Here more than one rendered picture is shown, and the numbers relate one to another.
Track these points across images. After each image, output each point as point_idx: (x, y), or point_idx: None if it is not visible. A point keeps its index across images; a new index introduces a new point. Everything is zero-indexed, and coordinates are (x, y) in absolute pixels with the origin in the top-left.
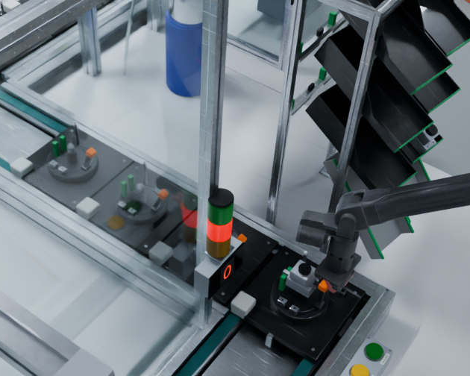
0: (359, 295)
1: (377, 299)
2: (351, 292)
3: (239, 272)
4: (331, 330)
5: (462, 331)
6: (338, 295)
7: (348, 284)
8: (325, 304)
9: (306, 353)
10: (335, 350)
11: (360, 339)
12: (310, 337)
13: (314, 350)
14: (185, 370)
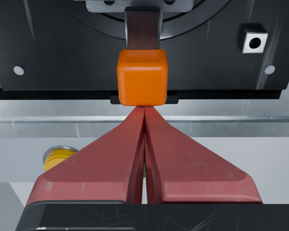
0: (263, 84)
1: (275, 114)
2: (263, 59)
3: None
4: (107, 79)
5: None
6: (234, 34)
7: None
8: (163, 34)
9: None
10: (74, 104)
11: None
12: (43, 44)
13: (19, 74)
14: None
